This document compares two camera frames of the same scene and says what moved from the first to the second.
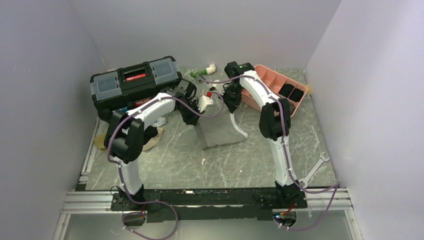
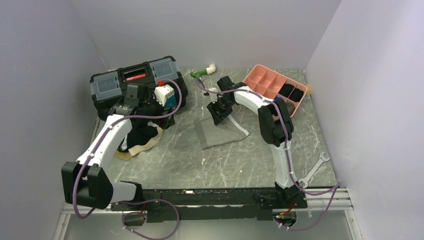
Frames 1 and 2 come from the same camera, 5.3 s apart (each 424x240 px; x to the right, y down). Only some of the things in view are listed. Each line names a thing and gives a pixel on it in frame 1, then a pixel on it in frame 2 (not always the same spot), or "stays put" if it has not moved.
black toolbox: x=117 y=89 stays put
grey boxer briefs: x=219 y=130 stays put
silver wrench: x=303 y=183 stays put
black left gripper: x=192 y=121 -> x=165 y=122
